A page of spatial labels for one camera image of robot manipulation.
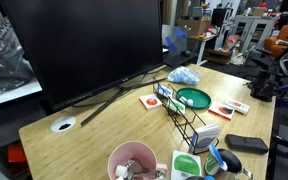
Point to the silver round tin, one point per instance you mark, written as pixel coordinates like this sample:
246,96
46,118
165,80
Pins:
212,168

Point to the baby objects board book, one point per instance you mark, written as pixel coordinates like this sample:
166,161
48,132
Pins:
150,101

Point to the transport blue board book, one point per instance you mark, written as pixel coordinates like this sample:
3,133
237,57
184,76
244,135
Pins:
164,91

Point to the black monitor stand base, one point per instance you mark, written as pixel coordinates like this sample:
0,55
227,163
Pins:
115,97

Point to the vegetables green board book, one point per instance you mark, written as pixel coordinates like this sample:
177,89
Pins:
176,106

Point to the white marshmallow on plate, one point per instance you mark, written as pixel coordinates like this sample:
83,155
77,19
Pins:
183,99
190,102

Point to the clear bag of marshmallows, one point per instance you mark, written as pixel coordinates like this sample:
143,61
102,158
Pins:
184,75

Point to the green round plate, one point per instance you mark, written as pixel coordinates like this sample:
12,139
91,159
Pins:
201,99

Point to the pink plastic mug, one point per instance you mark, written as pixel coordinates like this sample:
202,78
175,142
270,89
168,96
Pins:
117,169

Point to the blue white book in rack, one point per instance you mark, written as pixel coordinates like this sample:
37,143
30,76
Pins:
203,137

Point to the metal tool in mug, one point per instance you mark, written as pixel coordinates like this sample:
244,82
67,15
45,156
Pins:
136,169

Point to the large black computer monitor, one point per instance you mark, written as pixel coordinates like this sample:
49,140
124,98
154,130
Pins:
79,48

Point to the abc red board book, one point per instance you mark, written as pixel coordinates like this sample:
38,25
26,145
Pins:
221,110

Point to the cardboard box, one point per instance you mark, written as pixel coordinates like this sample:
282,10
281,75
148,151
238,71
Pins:
195,27

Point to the green board book flat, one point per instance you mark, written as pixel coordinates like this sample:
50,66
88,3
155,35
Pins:
185,165

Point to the small white board book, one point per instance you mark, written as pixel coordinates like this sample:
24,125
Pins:
238,106

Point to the black eyeglass case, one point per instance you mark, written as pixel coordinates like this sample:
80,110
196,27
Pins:
246,144

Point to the black plastic bag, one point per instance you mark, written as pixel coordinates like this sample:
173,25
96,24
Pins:
15,70

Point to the orange armchair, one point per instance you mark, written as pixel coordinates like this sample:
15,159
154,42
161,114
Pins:
277,44

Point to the black wire rack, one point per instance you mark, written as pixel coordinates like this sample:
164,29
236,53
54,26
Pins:
186,123

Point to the white desk cable grommet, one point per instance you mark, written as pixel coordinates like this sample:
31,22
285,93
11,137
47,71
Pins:
63,124

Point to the black desk clamp mount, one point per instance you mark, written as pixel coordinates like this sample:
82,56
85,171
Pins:
266,85

